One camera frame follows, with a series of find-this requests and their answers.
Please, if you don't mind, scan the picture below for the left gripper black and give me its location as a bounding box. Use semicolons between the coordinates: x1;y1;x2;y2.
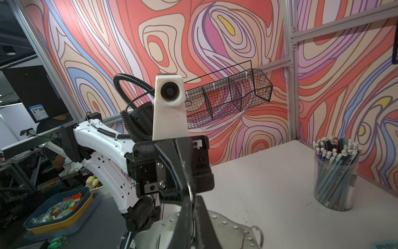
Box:
125;135;215;202

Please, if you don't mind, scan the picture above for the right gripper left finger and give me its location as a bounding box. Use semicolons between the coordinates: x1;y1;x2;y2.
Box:
168;197;193;249

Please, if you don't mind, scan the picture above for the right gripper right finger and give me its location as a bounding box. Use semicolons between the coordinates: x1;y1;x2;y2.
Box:
193;196;222;249

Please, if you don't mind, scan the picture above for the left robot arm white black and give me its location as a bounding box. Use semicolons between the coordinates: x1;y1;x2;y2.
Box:
61;73;215;233

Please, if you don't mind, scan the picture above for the tray of coloured parts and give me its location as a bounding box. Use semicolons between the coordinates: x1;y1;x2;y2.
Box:
23;187;101;242

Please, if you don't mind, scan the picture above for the pencil cup with pencils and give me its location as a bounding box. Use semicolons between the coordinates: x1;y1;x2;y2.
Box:
313;136;362;212

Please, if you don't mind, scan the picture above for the black monitor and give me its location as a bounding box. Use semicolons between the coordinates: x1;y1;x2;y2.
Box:
3;65;68;123

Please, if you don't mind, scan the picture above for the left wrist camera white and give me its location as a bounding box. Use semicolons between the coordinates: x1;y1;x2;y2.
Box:
152;74;189;140

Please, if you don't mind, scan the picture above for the black wire basket left wall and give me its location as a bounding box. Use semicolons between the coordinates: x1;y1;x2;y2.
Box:
185;60;273;129

